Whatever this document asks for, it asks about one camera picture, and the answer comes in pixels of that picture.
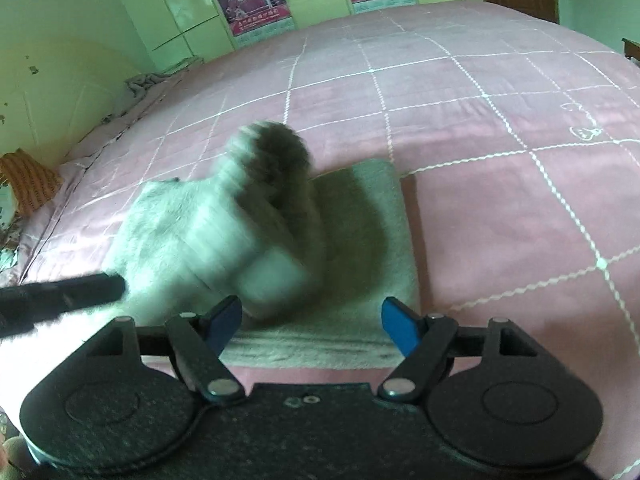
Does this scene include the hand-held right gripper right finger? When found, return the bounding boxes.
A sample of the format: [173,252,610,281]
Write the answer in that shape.
[377,297,543,402]

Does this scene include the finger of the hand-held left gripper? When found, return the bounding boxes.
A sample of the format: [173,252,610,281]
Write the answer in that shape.
[0,272,126,338]

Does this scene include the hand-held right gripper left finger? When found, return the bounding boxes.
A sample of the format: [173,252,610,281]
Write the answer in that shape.
[80,296,246,405]

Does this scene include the grey pants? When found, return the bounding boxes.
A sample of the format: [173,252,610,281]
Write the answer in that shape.
[102,120,422,369]

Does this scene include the teal patterned pillow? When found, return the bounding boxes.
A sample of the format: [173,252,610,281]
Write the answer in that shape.
[0,175,23,272]

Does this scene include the orange striped pillow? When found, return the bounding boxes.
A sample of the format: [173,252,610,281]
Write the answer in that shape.
[0,149,64,217]

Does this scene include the bed with pink checked sheet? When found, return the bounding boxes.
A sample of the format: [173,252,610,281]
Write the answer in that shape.
[20,0,640,480]

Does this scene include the crumpled grey cloth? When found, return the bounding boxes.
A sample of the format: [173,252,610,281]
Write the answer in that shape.
[122,57,204,108]

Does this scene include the glossy cream wardrobe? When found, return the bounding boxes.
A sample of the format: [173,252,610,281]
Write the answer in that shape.
[102,0,482,67]

